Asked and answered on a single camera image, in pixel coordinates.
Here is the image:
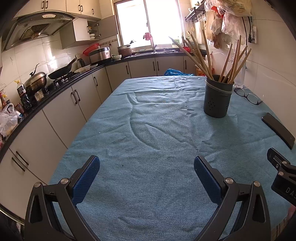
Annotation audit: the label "clear glass beer mug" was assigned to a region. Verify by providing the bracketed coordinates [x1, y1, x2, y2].
[212, 51, 247, 88]

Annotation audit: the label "black smartphone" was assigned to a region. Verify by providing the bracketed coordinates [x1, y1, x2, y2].
[261, 113, 295, 150]

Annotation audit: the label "white plastic bag on counter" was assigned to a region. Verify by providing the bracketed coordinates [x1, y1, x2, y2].
[0, 103, 20, 138]

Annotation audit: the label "range hood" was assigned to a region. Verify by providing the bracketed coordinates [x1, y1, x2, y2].
[1, 11, 74, 51]

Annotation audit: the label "steel pot with lid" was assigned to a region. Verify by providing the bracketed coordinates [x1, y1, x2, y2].
[24, 64, 47, 95]

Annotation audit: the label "hanging plastic bag of food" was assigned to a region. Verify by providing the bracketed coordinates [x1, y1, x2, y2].
[204, 1, 252, 39]

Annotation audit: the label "black power cable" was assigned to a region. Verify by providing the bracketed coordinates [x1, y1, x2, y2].
[241, 16, 253, 43]

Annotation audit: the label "blue towel table cover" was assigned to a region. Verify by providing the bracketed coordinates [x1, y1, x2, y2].
[50, 76, 295, 240]

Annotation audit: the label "right hand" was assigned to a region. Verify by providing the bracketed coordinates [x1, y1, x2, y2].
[287, 205, 296, 220]

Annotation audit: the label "kitchen faucet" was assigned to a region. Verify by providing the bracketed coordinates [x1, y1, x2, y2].
[151, 36, 157, 53]

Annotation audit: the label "wooden chopstick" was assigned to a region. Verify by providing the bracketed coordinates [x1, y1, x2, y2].
[218, 44, 233, 82]
[229, 48, 252, 84]
[190, 34, 214, 80]
[222, 46, 248, 83]
[181, 37, 214, 80]
[202, 29, 214, 80]
[170, 37, 210, 79]
[228, 35, 242, 84]

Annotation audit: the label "dark grey utensil holder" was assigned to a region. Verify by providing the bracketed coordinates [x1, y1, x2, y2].
[203, 74, 233, 118]

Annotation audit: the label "dark sauce bottle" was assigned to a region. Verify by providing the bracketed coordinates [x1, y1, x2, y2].
[14, 80, 26, 98]

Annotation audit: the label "dark framed eyeglasses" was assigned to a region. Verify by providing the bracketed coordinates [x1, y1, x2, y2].
[234, 87, 263, 105]

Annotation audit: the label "blue plastic bag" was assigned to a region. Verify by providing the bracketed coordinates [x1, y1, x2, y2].
[164, 68, 193, 76]

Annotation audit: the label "brown cooking pot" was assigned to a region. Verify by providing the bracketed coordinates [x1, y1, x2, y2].
[117, 45, 132, 58]

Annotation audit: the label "silver rice cooker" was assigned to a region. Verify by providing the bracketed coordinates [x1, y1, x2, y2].
[89, 47, 112, 64]

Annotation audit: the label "black wok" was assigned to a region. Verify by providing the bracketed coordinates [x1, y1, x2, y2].
[48, 57, 77, 80]

